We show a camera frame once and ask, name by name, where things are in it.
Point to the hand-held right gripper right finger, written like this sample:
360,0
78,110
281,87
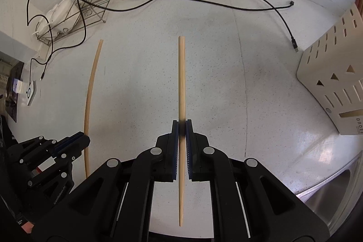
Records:
190,154

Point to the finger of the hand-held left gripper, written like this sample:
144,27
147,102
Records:
79,147
68,140

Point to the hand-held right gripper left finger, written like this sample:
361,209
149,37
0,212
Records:
174,154

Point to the light bamboo chopstick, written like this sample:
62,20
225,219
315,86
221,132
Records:
181,83
90,94

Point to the beige slotted utensil holder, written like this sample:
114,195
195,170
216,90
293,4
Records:
334,83

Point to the person's left hand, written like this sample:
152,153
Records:
27,227

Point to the small white grey device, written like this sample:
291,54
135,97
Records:
31,93

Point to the black flat panel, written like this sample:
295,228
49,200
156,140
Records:
12,106

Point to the small white box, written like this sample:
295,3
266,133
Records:
18,86

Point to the white ceramic bowl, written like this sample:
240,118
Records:
42,25
52,15
65,6

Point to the stainless steel sink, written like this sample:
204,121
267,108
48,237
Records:
334,191

